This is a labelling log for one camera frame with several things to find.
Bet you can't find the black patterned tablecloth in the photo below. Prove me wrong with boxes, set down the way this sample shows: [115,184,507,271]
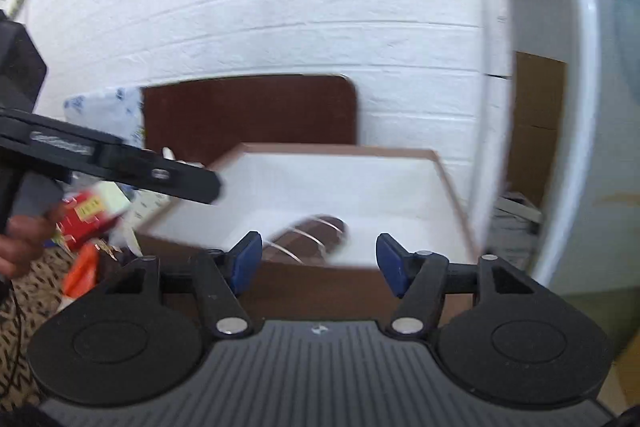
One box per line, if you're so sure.
[0,249,101,405]

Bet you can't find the red and yellow packet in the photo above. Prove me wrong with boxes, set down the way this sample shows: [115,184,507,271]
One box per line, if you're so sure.
[54,185,132,254]

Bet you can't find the white blue printed packet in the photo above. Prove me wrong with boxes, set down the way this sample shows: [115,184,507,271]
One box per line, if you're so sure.
[120,190,173,230]

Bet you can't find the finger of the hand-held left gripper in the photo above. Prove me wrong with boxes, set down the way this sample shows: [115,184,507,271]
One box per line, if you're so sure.
[93,142,224,206]

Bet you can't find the person's left hand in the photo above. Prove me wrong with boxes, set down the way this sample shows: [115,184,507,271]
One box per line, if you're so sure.
[0,202,68,281]

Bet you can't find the white blue printed pack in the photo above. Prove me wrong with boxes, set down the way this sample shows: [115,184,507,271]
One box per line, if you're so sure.
[63,86,147,148]

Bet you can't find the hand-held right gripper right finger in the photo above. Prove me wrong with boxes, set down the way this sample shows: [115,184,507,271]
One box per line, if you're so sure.
[376,233,535,339]

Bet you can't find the black cable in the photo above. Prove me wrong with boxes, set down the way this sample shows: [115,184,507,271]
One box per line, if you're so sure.
[0,281,24,404]

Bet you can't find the dark brown wooden board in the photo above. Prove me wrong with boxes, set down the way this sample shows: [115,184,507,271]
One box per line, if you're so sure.
[142,74,359,168]

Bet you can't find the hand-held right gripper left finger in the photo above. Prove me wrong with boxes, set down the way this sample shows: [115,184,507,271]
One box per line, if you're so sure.
[104,231,264,339]

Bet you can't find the orange packet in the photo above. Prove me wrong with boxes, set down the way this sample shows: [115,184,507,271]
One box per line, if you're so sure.
[61,241,103,301]

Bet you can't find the brown cardboard sheet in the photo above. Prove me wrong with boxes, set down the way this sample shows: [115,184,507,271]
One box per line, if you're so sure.
[504,51,569,208]

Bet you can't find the cardboard box with white lining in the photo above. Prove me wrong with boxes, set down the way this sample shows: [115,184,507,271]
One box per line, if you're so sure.
[136,143,485,324]

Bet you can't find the white appliance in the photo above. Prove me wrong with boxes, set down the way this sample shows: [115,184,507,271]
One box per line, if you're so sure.
[469,0,640,298]

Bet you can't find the stack of papers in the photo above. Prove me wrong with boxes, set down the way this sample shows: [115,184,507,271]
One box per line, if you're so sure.
[488,191,545,270]

